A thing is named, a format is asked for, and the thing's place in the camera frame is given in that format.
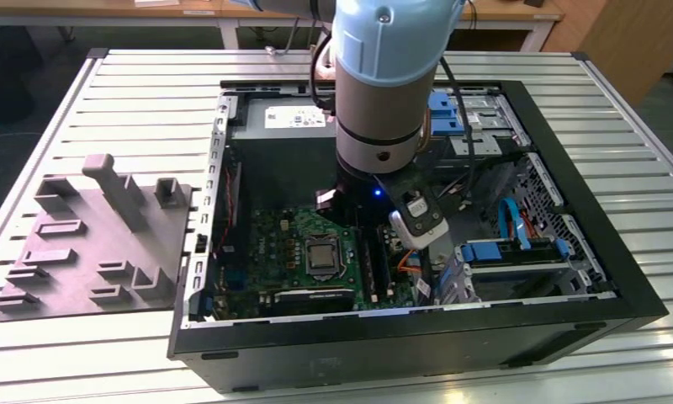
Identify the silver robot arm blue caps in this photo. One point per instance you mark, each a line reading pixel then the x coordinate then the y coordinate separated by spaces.
pixel 381 118

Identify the silver CPU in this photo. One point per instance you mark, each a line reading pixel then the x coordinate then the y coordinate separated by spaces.
pixel 322 256

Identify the grey power supply unit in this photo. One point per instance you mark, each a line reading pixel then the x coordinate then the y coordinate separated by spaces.
pixel 279 168

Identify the green motherboard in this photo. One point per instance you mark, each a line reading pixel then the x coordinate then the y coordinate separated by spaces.
pixel 269 235

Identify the CPU socket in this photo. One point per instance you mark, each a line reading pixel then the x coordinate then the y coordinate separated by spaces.
pixel 313 275

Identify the black case fan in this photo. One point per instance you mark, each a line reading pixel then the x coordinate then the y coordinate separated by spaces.
pixel 238 189

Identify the black graphics card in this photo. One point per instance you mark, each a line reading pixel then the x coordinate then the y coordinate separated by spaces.
pixel 313 296

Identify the blue disk carrier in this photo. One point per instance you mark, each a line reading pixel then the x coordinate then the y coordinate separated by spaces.
pixel 442 120

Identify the hard disk in blue carrier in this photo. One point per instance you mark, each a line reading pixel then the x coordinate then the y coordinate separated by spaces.
pixel 485 252

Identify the metal drive cage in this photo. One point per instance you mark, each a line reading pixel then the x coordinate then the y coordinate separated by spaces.
pixel 498 147

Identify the metal disk bay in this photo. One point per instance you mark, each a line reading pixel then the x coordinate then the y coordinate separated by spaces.
pixel 516 273

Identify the black PC case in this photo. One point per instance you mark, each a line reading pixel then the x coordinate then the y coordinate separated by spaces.
pixel 370 357

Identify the grey parts rack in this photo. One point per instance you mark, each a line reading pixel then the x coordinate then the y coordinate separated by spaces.
pixel 101 252

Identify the wooden cabinet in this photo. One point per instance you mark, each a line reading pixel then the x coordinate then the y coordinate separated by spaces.
pixel 622 42

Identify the wooden desk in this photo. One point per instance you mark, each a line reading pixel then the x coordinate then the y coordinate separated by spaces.
pixel 117 10

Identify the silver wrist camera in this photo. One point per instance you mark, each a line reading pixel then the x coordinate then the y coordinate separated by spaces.
pixel 426 237

